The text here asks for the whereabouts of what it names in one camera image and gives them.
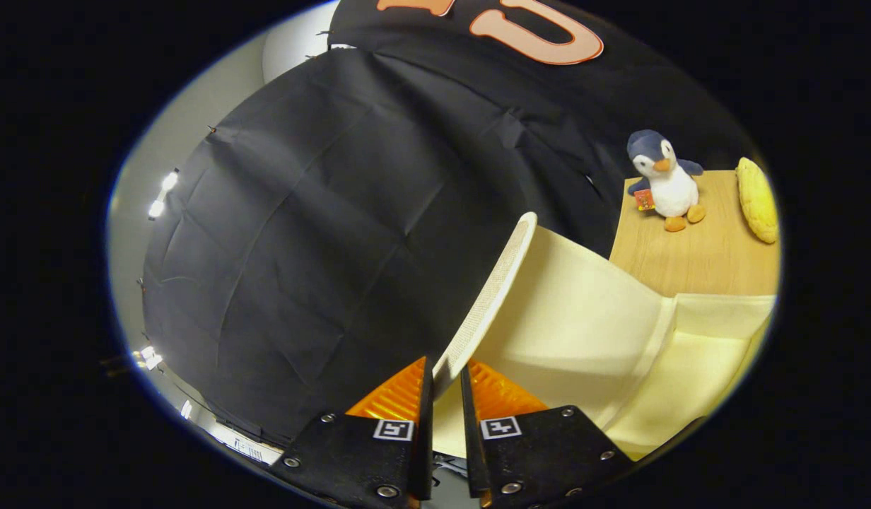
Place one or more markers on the ceiling light panel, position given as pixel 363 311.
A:
pixel 163 194

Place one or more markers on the penguin plush toy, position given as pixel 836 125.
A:
pixel 672 191

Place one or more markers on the yellow plush bun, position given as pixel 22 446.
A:
pixel 757 201

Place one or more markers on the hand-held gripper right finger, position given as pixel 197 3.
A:
pixel 473 452

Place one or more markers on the cream fabric storage box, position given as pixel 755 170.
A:
pixel 584 318

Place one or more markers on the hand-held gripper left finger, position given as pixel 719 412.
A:
pixel 425 452

